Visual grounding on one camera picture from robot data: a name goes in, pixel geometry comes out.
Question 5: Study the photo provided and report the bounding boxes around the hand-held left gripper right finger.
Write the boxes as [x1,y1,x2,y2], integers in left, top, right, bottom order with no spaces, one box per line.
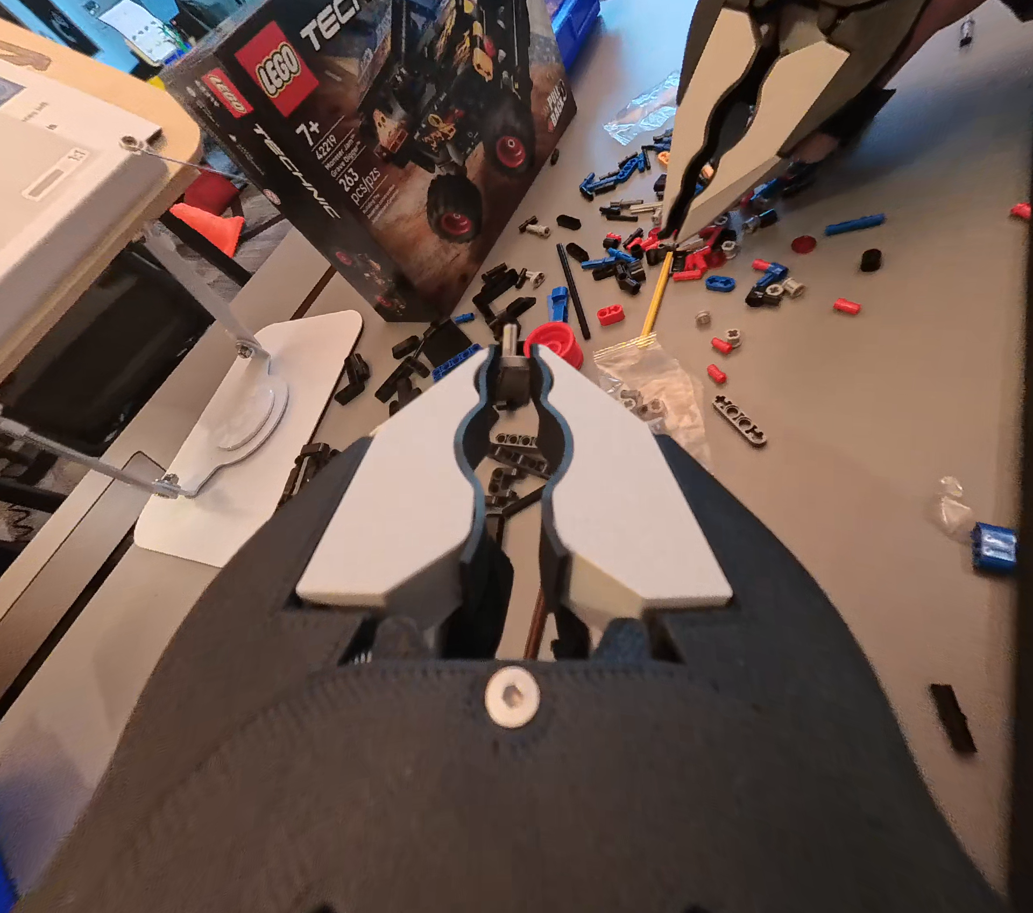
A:
[528,345,734,661]

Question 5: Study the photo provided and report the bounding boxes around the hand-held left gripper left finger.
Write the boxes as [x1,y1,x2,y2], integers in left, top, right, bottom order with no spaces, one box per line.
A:
[295,344,514,662]

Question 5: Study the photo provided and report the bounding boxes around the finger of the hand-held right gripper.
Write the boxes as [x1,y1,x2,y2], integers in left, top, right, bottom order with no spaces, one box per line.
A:
[659,5,768,243]
[675,37,854,243]

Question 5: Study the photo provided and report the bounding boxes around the small building pieces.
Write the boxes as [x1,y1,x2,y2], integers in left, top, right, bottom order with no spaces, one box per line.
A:
[516,130,889,385]

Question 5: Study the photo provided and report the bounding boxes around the white book stand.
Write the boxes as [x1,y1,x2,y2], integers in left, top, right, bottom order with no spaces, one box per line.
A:
[0,61,364,569]

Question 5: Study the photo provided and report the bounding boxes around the small grey axle assembly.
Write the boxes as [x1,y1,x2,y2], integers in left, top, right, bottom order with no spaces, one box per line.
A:
[494,322,535,409]

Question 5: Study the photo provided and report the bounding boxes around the grey desk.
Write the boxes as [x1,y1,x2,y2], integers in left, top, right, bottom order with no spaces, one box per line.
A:
[0,0,1026,913]

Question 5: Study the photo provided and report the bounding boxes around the clear zip bag with pieces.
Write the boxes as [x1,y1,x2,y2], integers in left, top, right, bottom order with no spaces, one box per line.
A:
[593,336,711,464]

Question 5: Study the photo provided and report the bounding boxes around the dark grey thin beam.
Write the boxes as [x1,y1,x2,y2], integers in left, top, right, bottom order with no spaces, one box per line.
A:
[712,392,768,448]

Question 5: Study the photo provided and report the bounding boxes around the red wheel hub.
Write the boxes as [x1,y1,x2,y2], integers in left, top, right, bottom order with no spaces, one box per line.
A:
[525,322,584,369]

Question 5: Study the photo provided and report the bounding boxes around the yellow axle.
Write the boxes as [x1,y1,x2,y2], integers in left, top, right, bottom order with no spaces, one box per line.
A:
[641,251,675,349]

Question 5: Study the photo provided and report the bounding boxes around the long black axle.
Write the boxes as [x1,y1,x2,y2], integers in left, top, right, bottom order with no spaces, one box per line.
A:
[557,243,594,341]

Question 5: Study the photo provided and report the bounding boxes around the clear plastic scrap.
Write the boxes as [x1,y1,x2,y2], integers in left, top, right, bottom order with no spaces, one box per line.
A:
[928,477,973,535]

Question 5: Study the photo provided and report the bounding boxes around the orange cone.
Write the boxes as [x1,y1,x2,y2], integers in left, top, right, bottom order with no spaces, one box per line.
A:
[169,203,245,258]

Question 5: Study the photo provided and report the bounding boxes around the black toy truck box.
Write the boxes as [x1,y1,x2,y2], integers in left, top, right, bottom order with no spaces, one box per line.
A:
[161,0,578,323]

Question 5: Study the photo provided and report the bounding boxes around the small blue brick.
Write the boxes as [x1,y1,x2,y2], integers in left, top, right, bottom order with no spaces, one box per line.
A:
[971,521,1018,574]

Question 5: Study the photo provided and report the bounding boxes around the short black connector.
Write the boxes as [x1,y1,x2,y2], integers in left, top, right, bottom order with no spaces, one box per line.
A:
[928,683,978,756]

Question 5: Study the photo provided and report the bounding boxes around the instruction poster board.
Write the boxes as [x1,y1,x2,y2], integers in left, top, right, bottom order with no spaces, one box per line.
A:
[0,17,203,167]

